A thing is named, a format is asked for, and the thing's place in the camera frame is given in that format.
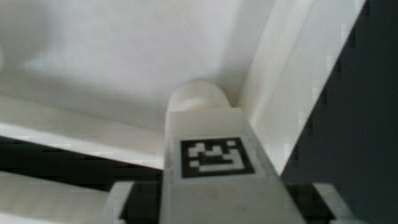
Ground white U-shaped fence wall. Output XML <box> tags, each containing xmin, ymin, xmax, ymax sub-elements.
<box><xmin>0</xmin><ymin>171</ymin><xmax>119</xmax><ymax>224</ymax></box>

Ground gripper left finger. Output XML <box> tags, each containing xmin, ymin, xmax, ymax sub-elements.
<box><xmin>96</xmin><ymin>181</ymin><xmax>162</xmax><ymax>224</ymax></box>

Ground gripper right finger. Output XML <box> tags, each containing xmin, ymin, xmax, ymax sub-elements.
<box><xmin>286</xmin><ymin>183</ymin><xmax>368</xmax><ymax>224</ymax></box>

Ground white square table top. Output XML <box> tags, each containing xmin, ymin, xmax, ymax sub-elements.
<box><xmin>0</xmin><ymin>0</ymin><xmax>366</xmax><ymax>168</ymax></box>

